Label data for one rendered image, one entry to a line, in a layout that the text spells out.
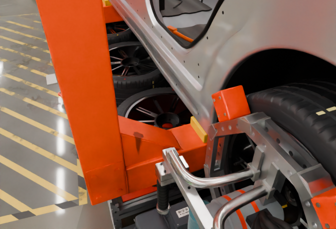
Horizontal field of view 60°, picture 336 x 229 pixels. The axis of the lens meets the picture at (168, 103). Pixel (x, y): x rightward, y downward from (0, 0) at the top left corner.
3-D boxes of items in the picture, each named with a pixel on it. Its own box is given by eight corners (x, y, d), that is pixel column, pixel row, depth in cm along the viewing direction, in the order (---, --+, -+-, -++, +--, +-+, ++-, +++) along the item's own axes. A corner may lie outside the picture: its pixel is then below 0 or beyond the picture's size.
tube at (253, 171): (258, 181, 76) (266, 153, 70) (192, 206, 71) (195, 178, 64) (223, 137, 89) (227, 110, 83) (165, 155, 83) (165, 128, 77)
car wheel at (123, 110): (242, 151, 181) (248, 122, 167) (158, 212, 148) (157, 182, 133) (173, 101, 221) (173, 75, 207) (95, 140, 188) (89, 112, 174)
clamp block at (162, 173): (189, 177, 87) (190, 165, 84) (160, 187, 84) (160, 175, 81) (182, 165, 91) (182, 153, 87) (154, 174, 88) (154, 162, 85)
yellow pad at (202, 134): (230, 135, 133) (232, 127, 130) (203, 143, 129) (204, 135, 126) (215, 117, 143) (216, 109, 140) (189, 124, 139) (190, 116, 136)
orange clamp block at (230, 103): (251, 113, 85) (242, 84, 85) (228, 120, 82) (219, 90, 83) (239, 116, 91) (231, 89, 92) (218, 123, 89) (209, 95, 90)
